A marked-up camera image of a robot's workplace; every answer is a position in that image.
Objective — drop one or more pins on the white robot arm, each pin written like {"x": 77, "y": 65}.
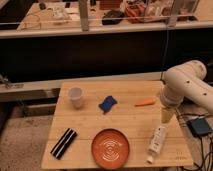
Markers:
{"x": 185, "y": 81}

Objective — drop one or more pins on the black striped rectangular block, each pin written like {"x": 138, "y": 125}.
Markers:
{"x": 63, "y": 143}

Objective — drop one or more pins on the red cloth on bench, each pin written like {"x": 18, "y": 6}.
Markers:
{"x": 135, "y": 13}

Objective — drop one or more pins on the orange carrot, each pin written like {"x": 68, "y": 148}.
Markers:
{"x": 145, "y": 102}

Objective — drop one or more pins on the blue sponge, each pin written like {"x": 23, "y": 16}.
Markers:
{"x": 107, "y": 104}

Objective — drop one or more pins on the orange ceramic bowl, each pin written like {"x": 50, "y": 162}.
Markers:
{"x": 110, "y": 149}

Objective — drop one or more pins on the white cup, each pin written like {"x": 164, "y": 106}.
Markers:
{"x": 75, "y": 95}

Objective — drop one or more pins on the white plastic bottle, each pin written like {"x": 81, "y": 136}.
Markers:
{"x": 156, "y": 143}

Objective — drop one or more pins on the black power box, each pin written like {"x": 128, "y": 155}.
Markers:
{"x": 199, "y": 127}

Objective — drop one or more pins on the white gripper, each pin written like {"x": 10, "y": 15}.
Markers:
{"x": 166, "y": 114}

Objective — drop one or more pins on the black bag on bench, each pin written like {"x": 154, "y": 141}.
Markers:
{"x": 112, "y": 17}

